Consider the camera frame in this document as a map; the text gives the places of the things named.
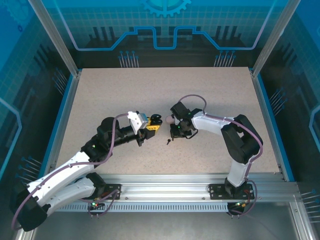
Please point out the steel lower shelf panel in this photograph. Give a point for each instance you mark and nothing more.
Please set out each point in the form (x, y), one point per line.
(162, 225)

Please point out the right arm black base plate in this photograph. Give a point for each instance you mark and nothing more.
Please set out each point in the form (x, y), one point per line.
(217, 191)

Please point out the aluminium table side rail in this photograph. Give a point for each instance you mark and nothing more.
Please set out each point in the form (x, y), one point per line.
(264, 112)
(65, 112)

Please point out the black earbud charging case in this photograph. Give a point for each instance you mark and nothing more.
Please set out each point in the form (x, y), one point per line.
(157, 118)

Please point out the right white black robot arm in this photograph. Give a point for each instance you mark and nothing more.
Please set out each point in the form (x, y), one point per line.
(210, 122)

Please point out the small pegs and screws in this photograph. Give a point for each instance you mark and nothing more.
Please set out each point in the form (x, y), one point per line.
(168, 142)

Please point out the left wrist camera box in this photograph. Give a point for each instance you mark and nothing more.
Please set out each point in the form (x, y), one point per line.
(140, 120)

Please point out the pink earbud charging case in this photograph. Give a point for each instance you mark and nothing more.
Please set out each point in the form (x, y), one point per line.
(169, 118)

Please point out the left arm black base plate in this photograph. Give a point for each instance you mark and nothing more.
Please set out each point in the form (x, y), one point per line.
(112, 187)

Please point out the aluminium frame post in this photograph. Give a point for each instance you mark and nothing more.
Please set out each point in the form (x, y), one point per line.
(271, 42)
(59, 42)

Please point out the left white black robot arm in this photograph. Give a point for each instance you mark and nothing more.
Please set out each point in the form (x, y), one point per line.
(62, 170)

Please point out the aluminium mounting rail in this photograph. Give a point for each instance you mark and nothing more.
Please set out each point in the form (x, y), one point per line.
(165, 187)

